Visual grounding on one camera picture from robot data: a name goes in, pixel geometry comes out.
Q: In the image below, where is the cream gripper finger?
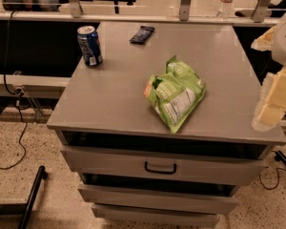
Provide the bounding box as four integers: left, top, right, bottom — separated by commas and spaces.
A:
251, 27, 276, 52
252, 66, 286, 132

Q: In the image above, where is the green rice chip bag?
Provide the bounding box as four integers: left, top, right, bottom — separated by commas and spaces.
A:
144, 56, 206, 134

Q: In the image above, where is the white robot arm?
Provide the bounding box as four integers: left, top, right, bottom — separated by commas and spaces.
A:
251, 12, 286, 132

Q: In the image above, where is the blue pepsi can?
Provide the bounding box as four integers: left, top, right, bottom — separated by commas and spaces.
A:
77, 26, 103, 67

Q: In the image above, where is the clear plastic water bottle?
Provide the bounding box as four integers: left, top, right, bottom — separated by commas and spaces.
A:
216, 0, 234, 20

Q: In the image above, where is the black metal leg right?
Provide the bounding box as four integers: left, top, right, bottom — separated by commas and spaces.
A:
275, 151, 286, 166

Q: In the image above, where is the black metal leg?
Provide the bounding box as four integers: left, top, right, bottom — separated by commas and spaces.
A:
275, 151, 286, 166
18, 166, 48, 229

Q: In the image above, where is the top grey drawer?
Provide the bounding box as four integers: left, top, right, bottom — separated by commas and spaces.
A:
61, 146, 265, 185

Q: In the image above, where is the grey drawer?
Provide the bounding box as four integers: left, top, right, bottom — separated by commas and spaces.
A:
78, 185, 237, 214
61, 146, 265, 185
92, 204, 219, 228

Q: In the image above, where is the dark blue snack bar wrapper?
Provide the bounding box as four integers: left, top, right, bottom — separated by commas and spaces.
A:
130, 26, 154, 45

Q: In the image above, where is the middle grey drawer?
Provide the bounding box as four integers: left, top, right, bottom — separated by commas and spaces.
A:
78, 185, 237, 214

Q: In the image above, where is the grey drawer cabinet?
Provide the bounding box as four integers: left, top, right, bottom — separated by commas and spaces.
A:
48, 22, 286, 227

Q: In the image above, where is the bottom grey drawer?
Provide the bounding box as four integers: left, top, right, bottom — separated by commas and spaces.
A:
92, 204, 219, 228

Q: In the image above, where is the black metal leg left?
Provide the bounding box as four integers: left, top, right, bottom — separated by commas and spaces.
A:
18, 166, 48, 229

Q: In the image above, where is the metal railing bracket right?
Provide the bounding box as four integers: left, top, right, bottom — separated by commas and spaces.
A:
251, 0, 271, 23

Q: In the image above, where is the metal railing bracket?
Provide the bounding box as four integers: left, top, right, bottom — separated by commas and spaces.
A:
69, 0, 82, 18
251, 0, 271, 23
179, 0, 192, 21

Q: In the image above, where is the black cable right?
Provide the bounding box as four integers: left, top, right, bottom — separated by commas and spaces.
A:
258, 166, 286, 191

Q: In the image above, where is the metal railing bracket middle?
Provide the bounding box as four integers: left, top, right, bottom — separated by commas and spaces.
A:
179, 0, 192, 21

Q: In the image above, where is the black drawer handle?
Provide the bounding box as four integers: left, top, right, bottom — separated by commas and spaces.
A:
144, 161, 177, 175

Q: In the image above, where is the metal railing bracket left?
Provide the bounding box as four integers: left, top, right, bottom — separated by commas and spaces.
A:
69, 0, 82, 18

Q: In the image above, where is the black power cable left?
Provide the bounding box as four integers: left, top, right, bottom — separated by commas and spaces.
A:
0, 10, 29, 171

